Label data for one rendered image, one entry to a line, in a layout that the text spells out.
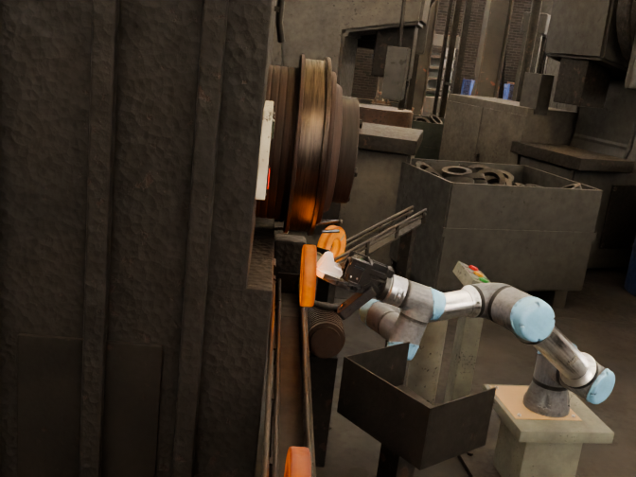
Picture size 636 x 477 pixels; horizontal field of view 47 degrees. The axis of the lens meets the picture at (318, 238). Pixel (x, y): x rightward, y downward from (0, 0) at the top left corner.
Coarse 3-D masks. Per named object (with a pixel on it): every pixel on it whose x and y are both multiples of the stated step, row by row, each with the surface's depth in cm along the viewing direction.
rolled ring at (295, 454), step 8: (296, 448) 118; (304, 448) 118; (288, 456) 119; (296, 456) 114; (304, 456) 115; (288, 464) 118; (296, 464) 113; (304, 464) 113; (288, 472) 122; (296, 472) 111; (304, 472) 112
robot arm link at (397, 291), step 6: (396, 276) 181; (396, 282) 180; (402, 282) 181; (390, 288) 180; (396, 288) 179; (402, 288) 180; (390, 294) 179; (396, 294) 180; (402, 294) 180; (384, 300) 181; (390, 300) 180; (396, 300) 180; (402, 300) 180; (396, 306) 182
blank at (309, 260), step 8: (304, 248) 177; (312, 248) 178; (304, 256) 175; (312, 256) 175; (304, 264) 174; (312, 264) 174; (304, 272) 173; (312, 272) 173; (304, 280) 173; (312, 280) 173; (304, 288) 174; (312, 288) 174; (304, 296) 175; (312, 296) 175; (304, 304) 177; (312, 304) 177
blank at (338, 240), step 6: (330, 228) 249; (336, 228) 250; (342, 228) 254; (324, 234) 248; (330, 234) 247; (336, 234) 251; (342, 234) 254; (324, 240) 246; (330, 240) 248; (336, 240) 255; (342, 240) 256; (318, 246) 247; (324, 246) 246; (330, 246) 249; (336, 246) 256; (342, 246) 256; (336, 252) 256; (342, 252) 258
